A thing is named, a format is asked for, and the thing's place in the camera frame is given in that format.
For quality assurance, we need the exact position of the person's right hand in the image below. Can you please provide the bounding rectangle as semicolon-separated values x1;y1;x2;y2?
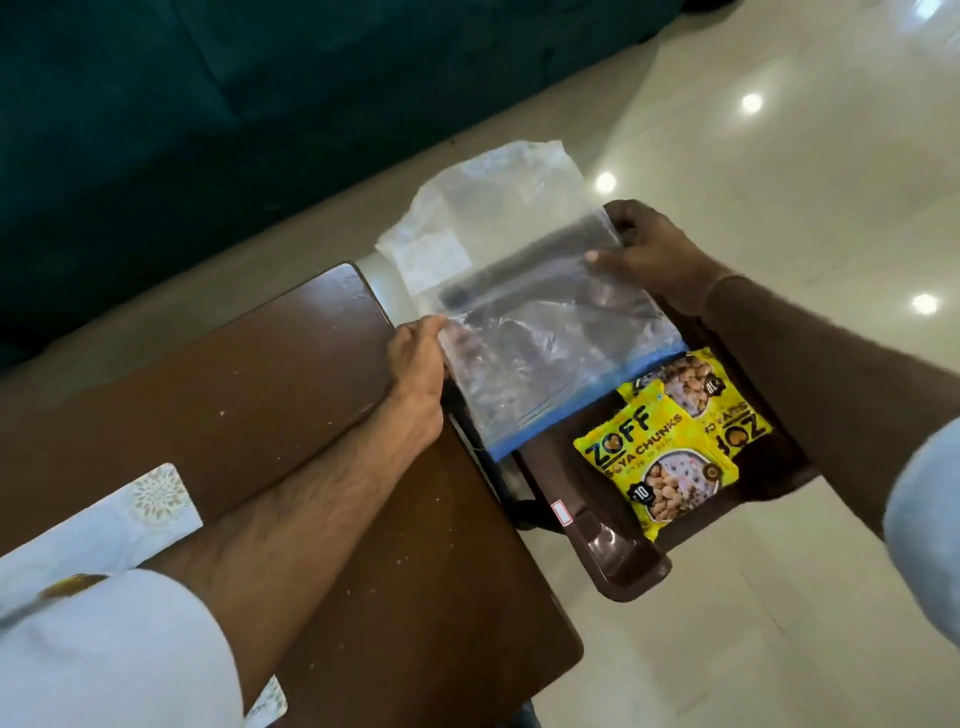
585;198;734;317

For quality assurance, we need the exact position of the person's left hand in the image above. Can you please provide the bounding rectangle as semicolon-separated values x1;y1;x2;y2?
382;315;452;452

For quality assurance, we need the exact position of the clear plastic zip bag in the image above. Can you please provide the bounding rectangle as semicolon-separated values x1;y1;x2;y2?
375;139;690;463

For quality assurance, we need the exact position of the person's left forearm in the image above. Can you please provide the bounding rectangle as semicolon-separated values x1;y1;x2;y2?
141;390;445;715

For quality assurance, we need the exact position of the person's right forearm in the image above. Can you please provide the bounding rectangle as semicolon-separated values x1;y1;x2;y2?
699;274;960;543

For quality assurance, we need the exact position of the yellow snack packet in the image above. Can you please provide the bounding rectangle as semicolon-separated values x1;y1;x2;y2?
615;346;774;459
573;379;741;543

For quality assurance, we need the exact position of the brown plastic stool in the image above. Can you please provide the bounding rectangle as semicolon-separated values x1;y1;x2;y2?
441;198;823;604

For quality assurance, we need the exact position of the dark green sofa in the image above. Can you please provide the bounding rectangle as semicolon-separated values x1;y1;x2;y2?
0;0;685;370

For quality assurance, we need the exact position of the white floral cloth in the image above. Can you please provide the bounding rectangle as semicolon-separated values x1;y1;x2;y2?
0;462;289;728

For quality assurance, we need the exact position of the white right shirt sleeve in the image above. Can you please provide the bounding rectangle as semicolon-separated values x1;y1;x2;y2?
882;415;960;651

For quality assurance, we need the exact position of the white shirt sleeve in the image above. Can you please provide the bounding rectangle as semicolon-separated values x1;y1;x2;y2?
882;415;960;651
0;567;246;728

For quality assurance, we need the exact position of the white left shirt sleeve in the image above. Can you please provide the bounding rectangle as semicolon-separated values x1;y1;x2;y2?
0;567;246;728

